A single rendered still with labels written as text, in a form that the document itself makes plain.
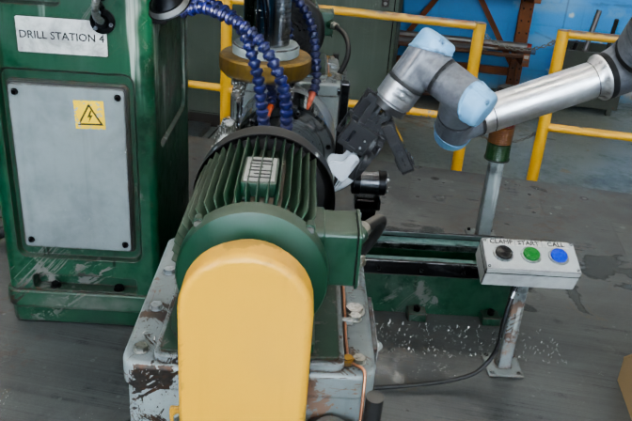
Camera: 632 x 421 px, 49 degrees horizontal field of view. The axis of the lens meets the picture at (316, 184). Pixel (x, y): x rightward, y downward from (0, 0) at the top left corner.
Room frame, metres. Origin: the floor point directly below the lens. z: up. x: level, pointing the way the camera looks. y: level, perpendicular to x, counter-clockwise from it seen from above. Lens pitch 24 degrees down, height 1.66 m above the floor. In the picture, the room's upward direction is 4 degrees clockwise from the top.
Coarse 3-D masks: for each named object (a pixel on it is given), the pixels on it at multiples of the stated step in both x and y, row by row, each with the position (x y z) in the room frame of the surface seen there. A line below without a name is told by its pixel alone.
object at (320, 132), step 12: (300, 96) 1.63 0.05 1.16; (252, 108) 1.59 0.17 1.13; (276, 108) 1.54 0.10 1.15; (300, 108) 1.54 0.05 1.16; (312, 108) 1.58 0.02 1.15; (324, 108) 1.67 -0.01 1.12; (240, 120) 1.60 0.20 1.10; (252, 120) 1.53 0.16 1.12; (276, 120) 1.53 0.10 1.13; (300, 120) 1.54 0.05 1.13; (312, 120) 1.54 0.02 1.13; (324, 120) 1.57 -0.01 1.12; (300, 132) 1.54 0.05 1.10; (312, 132) 1.54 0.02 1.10; (324, 132) 1.54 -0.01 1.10; (312, 144) 1.54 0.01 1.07; (324, 144) 1.54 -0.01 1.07; (324, 156) 1.54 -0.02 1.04
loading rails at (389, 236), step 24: (384, 240) 1.37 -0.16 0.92; (408, 240) 1.38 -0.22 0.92; (432, 240) 1.39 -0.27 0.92; (456, 240) 1.40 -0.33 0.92; (480, 240) 1.40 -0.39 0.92; (384, 264) 1.26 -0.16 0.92; (408, 264) 1.26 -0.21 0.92; (432, 264) 1.27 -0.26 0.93; (456, 264) 1.27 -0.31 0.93; (384, 288) 1.26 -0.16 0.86; (408, 288) 1.27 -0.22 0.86; (432, 288) 1.27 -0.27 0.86; (456, 288) 1.27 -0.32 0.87; (480, 288) 1.27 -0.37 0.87; (504, 288) 1.27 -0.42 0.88; (408, 312) 1.24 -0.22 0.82; (432, 312) 1.27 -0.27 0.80; (456, 312) 1.27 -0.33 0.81; (480, 312) 1.26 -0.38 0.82
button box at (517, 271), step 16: (496, 240) 1.11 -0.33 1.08; (512, 240) 1.11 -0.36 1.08; (480, 256) 1.10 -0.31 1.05; (496, 256) 1.07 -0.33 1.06; (512, 256) 1.08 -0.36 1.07; (544, 256) 1.09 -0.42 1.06; (576, 256) 1.09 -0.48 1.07; (480, 272) 1.08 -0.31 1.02; (496, 272) 1.05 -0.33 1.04; (512, 272) 1.05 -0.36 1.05; (528, 272) 1.05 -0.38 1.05; (544, 272) 1.05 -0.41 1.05; (560, 272) 1.06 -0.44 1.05; (576, 272) 1.06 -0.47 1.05
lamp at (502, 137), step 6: (498, 132) 1.62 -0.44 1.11; (504, 132) 1.61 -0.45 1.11; (510, 132) 1.62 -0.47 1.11; (492, 138) 1.63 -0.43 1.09; (498, 138) 1.62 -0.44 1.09; (504, 138) 1.62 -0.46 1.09; (510, 138) 1.62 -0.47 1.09; (498, 144) 1.62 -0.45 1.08; (504, 144) 1.62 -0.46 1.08; (510, 144) 1.62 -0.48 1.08
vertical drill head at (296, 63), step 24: (264, 0) 1.28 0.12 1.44; (288, 0) 1.31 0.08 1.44; (264, 24) 1.28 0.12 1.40; (288, 24) 1.31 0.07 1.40; (240, 48) 1.28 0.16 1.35; (288, 48) 1.29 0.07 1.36; (240, 72) 1.25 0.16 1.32; (264, 72) 1.24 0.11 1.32; (288, 72) 1.25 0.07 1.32; (240, 96) 1.28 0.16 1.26
